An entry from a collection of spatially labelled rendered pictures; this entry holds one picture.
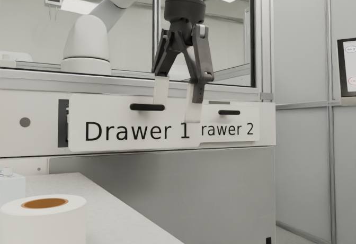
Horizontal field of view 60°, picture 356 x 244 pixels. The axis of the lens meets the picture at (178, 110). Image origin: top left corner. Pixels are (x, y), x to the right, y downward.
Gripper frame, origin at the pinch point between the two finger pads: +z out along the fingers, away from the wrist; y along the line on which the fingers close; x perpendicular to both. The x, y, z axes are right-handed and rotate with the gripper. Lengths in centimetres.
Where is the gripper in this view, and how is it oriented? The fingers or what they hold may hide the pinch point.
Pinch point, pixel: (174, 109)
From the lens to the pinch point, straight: 59.0
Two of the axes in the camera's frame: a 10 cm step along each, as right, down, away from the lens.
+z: -1.0, 9.8, 1.4
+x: -8.8, -0.2, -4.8
